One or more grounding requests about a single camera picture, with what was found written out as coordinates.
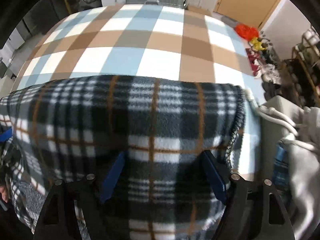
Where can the plaid fleece knit cardigan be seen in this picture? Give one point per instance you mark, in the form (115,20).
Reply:
(68,129)

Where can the shoe rack with shoes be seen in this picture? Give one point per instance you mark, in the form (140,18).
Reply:
(295,78)

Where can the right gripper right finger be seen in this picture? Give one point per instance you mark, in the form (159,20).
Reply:
(217,174)

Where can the orange plastic bag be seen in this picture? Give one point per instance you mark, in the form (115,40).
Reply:
(246,32)

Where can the grey hoodie sweatshirt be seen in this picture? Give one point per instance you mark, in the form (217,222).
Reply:
(303,146)

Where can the wooden door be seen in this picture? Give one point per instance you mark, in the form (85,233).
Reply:
(254,13)

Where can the blue plaid shirt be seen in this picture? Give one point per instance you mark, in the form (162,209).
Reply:
(280,174)

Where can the person left hand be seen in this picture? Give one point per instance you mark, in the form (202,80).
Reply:
(4,193)

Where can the checked bed sheet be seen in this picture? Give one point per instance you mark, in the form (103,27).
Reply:
(143,40)

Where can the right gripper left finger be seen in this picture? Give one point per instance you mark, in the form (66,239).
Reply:
(111,178)

